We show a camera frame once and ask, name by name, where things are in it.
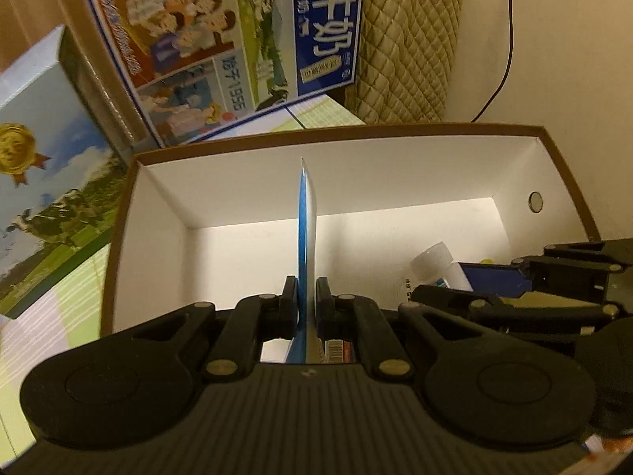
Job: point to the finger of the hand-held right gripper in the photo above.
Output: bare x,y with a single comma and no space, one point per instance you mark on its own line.
489,277
455,299

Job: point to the white tube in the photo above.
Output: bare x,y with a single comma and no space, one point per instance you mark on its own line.
432,260

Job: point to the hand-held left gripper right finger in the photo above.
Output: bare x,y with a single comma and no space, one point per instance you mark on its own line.
324,309

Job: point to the light blue milk carton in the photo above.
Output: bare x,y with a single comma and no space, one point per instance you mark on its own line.
49,198

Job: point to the checked tablecloth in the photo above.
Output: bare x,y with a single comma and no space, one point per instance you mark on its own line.
54,336

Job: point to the brown cardboard box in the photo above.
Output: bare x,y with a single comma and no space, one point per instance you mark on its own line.
395,178

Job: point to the blue and white sachet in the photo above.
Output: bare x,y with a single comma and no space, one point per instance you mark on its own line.
307,237

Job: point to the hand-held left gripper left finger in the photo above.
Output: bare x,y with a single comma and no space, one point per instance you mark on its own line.
289,309

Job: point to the beige quilted chair cover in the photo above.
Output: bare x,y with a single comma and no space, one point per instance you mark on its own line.
410,34

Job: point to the blue cartoon print milk carton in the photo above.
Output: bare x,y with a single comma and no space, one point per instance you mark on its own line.
198,49

